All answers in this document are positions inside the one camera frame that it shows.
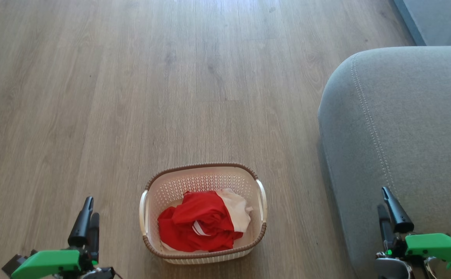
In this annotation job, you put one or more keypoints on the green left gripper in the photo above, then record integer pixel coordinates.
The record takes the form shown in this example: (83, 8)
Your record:
(47, 261)

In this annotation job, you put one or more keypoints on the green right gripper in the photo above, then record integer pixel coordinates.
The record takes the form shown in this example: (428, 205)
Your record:
(434, 246)

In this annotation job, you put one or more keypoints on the red garment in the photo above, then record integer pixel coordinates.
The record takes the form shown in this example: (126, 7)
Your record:
(194, 224)

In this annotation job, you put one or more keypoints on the white garment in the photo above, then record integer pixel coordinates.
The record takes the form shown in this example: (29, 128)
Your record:
(239, 213)

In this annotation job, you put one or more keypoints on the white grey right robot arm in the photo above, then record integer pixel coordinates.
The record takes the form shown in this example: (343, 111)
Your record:
(390, 269)

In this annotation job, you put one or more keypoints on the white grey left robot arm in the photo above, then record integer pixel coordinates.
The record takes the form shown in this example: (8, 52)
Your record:
(97, 274)

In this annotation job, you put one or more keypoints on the grey yellow sofa section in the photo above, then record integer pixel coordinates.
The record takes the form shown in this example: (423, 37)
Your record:
(442, 19)
(411, 135)

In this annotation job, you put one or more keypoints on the cream plastic laundry basket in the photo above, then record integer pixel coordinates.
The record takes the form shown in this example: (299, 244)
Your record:
(248, 232)

